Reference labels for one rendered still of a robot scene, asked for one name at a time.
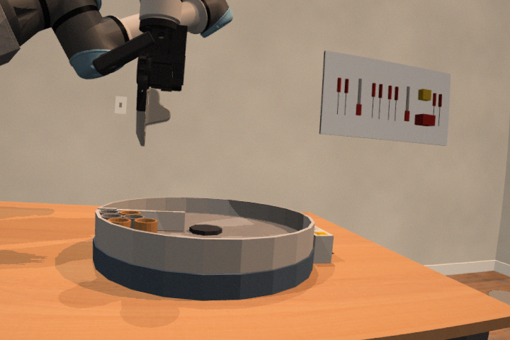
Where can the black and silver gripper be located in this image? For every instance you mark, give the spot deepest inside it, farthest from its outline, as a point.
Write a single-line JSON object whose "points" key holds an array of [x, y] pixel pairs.
{"points": [[158, 71]]}

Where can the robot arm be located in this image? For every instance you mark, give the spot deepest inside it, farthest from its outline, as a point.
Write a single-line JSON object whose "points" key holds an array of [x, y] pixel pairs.
{"points": [[86, 37]]}

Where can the grey metal sleeve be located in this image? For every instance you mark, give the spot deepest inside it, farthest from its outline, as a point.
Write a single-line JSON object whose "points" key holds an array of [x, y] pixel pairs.
{"points": [[109, 216], [109, 212], [133, 218]]}

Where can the grey round turntable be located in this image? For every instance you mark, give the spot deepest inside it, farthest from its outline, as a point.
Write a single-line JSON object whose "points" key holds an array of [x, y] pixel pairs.
{"points": [[198, 264]]}

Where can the bronze bushing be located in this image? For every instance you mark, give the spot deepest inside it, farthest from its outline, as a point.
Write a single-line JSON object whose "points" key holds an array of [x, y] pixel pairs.
{"points": [[146, 224], [121, 221], [129, 212]]}

